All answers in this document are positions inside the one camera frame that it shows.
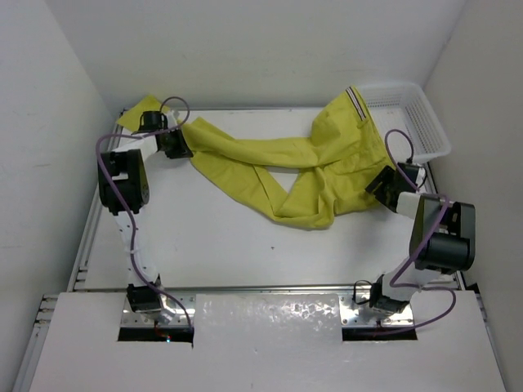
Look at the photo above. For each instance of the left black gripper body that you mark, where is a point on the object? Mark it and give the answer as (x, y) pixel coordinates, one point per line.
(174, 144)

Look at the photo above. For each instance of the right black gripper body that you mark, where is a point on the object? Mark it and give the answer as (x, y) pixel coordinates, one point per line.
(386, 176)

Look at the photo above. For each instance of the yellow trousers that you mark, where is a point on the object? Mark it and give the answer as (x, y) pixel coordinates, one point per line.
(303, 182)

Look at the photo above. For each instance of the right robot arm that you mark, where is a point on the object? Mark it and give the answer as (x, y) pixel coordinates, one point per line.
(442, 242)

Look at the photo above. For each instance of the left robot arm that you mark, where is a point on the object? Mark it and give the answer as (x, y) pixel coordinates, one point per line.
(124, 191)

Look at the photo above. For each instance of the white plastic basket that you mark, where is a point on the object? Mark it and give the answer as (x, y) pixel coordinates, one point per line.
(404, 106)

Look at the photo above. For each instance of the white front cover panel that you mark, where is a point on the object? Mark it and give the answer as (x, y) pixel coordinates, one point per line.
(265, 343)

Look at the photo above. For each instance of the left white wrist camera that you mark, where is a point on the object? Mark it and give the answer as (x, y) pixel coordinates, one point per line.
(172, 117)

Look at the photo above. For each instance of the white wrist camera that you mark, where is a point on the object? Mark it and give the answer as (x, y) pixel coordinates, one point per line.
(416, 176)
(172, 117)

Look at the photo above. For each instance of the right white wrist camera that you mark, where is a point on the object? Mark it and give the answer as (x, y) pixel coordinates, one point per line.
(416, 176)

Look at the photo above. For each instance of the aluminium table frame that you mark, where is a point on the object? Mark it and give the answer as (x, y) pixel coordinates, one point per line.
(206, 244)

